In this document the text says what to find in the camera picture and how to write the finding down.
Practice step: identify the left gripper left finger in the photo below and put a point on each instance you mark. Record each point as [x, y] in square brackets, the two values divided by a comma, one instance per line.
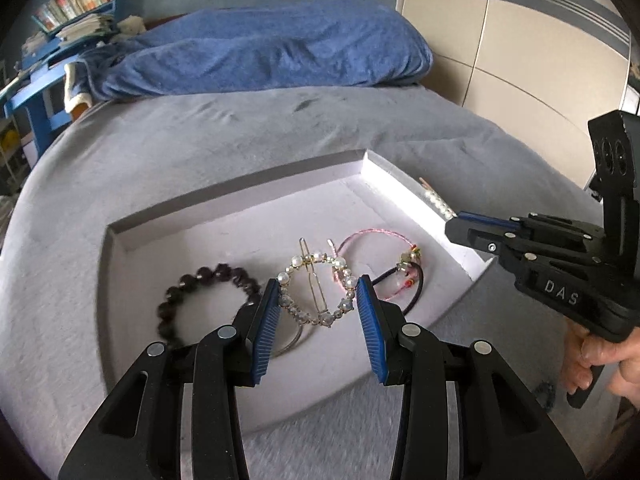
[135, 433]

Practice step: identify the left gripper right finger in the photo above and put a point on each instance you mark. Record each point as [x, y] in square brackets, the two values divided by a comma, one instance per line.
[503, 432]

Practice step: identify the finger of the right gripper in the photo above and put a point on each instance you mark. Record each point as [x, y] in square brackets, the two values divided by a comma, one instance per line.
[535, 233]
[522, 265]

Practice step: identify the silver bangle set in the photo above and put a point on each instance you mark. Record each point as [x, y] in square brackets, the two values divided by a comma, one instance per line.
[301, 320]

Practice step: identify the pearl hair clip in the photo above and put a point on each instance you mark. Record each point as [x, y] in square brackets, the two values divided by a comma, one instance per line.
[309, 263]

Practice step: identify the person's right hand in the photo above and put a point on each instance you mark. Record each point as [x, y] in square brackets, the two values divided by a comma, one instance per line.
[583, 350]

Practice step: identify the beige wardrobe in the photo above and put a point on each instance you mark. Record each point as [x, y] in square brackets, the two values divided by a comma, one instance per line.
[539, 69]

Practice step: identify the grey shallow cardboard box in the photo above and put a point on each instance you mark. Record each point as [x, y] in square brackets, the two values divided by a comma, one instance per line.
[290, 224]

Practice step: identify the grey bed cover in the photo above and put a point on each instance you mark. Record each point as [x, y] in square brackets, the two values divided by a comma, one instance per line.
[135, 194]

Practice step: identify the blue blanket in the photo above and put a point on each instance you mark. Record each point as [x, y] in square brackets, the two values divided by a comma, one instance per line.
[316, 43]

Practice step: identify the blue desk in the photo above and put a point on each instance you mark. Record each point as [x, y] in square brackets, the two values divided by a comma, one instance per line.
[44, 69]

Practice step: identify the white plush toy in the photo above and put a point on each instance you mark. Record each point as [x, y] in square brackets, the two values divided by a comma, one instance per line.
[132, 25]

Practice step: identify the row of books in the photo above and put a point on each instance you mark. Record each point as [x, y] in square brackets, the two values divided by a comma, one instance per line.
[55, 14]

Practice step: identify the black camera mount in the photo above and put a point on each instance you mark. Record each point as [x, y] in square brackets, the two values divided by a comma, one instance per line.
[615, 144]

